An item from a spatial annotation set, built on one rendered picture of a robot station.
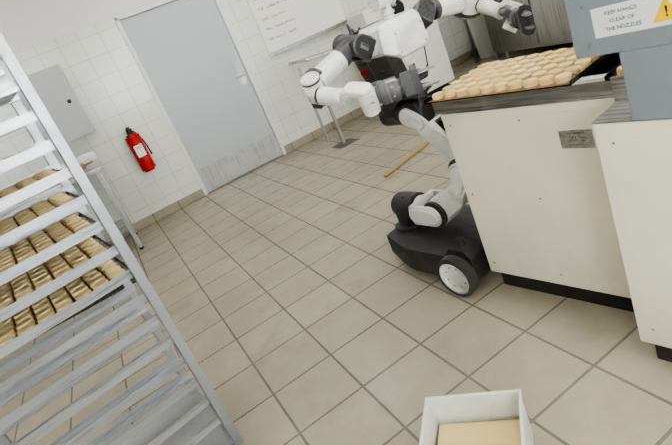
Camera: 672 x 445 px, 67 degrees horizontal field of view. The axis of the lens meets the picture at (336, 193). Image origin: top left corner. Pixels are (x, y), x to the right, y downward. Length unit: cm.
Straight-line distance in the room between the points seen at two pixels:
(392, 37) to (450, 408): 142
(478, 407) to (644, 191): 81
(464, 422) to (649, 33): 124
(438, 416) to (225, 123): 476
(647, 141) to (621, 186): 16
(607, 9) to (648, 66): 17
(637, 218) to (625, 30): 53
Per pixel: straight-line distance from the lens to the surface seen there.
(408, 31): 227
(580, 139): 182
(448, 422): 186
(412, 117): 232
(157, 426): 238
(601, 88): 173
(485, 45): 728
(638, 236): 168
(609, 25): 144
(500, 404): 178
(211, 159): 605
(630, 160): 156
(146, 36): 597
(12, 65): 165
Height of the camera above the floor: 137
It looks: 19 degrees down
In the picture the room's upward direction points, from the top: 23 degrees counter-clockwise
